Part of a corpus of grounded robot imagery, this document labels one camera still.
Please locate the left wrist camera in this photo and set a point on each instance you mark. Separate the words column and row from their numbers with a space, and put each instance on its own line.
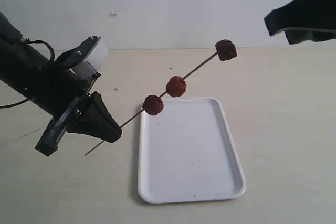
column 86, row 59

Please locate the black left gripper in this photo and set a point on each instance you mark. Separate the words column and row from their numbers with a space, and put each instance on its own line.
column 57, row 91

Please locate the white rectangular plastic tray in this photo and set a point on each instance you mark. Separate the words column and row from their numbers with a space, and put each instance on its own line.
column 187, row 154

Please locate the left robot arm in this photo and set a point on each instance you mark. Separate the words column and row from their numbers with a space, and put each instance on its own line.
column 19, row 59

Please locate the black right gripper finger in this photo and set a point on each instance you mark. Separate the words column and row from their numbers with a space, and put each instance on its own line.
column 307, row 37
column 303, row 18

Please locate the red meatball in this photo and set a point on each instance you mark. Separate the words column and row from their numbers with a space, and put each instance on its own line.
column 226, row 50
column 176, row 86
column 153, row 105

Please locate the thin metal skewer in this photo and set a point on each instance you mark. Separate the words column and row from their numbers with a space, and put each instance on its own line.
column 165, row 92

